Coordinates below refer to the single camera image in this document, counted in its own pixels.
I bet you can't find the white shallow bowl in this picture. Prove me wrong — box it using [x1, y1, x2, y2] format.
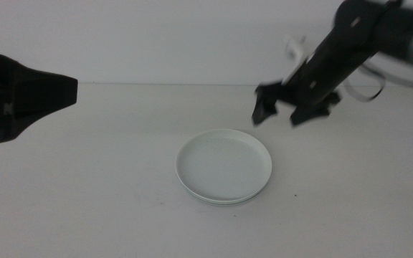
[175, 128, 273, 204]

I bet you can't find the pale green shallow bowl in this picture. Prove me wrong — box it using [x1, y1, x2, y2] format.
[181, 184, 263, 206]

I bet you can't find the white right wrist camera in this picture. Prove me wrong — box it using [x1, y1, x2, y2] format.
[284, 34, 317, 85]

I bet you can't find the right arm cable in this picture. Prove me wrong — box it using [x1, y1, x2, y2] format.
[342, 59, 413, 103]

